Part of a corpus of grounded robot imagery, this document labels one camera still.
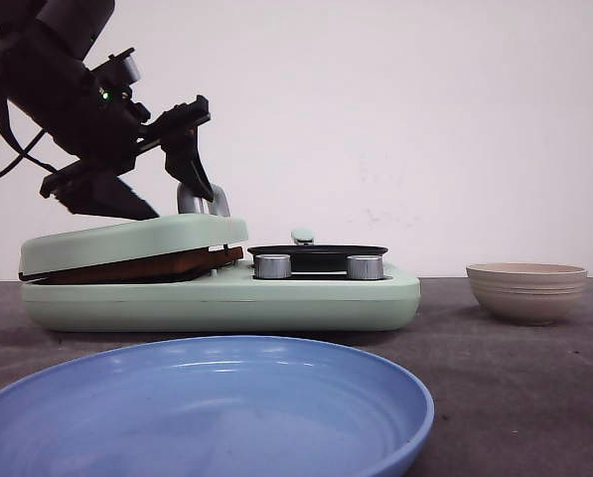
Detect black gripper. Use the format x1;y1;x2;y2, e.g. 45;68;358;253
7;59;214;220

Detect white bread slice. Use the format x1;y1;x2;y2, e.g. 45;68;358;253
37;247;213;286
204;246;243;269

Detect mint green sandwich maker lid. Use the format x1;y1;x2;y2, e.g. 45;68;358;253
19;184;248;281

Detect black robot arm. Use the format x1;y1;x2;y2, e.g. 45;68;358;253
0;1;215;220

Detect mint green breakfast maker base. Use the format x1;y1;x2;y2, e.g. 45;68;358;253
21;261;420;332

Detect left silver control knob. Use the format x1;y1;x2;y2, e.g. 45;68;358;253
253;253;292;279

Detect silver control knob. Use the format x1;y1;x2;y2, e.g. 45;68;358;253
253;253;292;279
347;254;384;280

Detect blue plastic plate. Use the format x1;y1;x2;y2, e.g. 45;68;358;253
0;336;434;476

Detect right silver control knob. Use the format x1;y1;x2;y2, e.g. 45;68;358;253
347;254;384;280

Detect beige ribbed ceramic bowl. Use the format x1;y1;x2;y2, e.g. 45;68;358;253
466;262;587;324

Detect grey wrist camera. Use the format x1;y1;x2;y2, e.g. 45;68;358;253
92;48;140;86

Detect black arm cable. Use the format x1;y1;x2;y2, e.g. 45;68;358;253
0;88;54;188

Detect black frying pan green handle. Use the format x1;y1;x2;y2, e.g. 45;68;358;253
247;243;388;272

